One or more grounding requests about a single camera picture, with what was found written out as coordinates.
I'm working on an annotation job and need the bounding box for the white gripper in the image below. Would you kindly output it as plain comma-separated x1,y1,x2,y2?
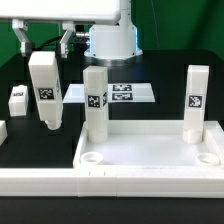
0,0,121,58

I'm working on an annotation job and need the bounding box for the white desk top tray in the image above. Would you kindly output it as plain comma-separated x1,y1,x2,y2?
73,120,224,169

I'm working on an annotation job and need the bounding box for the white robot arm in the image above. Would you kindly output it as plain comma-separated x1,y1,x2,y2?
0,0,142,64

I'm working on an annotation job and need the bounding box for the white left fence block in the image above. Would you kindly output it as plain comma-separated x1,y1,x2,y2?
0,120,7,146

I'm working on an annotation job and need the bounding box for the white front fence bar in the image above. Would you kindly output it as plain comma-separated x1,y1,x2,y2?
0,168,224,198

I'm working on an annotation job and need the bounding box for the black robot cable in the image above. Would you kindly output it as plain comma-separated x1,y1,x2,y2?
33,33,91,54

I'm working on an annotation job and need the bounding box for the white marker base plate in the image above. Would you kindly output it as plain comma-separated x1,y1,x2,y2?
63,83,155,103

